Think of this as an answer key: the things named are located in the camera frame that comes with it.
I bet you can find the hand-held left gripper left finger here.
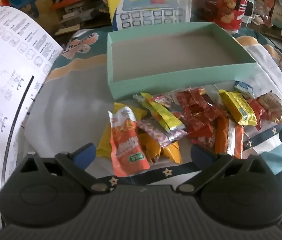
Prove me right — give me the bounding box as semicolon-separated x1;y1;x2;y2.
13;142;108;195

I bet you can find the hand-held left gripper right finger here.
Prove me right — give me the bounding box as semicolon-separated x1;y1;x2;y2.
177;144;273;195

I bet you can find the small plain red packet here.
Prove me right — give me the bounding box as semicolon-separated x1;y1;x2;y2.
188;124;217;145

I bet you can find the orange silver bar packet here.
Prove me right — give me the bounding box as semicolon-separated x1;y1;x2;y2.
215;117;229;155
227;124;245;159

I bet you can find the orange yellow candy packet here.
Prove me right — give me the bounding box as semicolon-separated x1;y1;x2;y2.
141;132;183;164

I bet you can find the brown pastry clear packet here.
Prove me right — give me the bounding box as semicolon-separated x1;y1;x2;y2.
257;92;282;124

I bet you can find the large red snack packet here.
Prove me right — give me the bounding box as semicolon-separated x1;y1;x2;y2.
246;97;269;130

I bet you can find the orange white sausage packet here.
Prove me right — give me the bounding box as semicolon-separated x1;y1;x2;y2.
108;106;149;177

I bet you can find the yellow green snack packet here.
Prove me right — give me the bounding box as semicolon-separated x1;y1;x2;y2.
133;92;189;140

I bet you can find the pink patterned snack packet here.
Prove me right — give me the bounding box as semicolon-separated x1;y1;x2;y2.
138;119;174;147

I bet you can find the yellow striped cracker packet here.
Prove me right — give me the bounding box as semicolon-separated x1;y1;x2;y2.
218;89;258;126

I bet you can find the blue white small packet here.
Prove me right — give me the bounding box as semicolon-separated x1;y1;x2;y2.
234;80;256;99

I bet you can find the green cardboard box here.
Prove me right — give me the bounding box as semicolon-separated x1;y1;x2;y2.
107;22;257;100

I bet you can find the white printed instruction sheet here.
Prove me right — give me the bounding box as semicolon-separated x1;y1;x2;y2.
0;4;64;230

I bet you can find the stack of wooden toy pieces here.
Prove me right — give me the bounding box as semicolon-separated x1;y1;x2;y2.
55;4;113;36

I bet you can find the red cookie tin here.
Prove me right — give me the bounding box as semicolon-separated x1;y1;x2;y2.
201;0;250;32

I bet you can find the yellow blue toy tablet box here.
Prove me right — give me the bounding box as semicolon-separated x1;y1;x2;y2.
103;0;194;32

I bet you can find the blue plastic toy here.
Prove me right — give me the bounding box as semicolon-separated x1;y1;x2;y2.
6;0;40;18

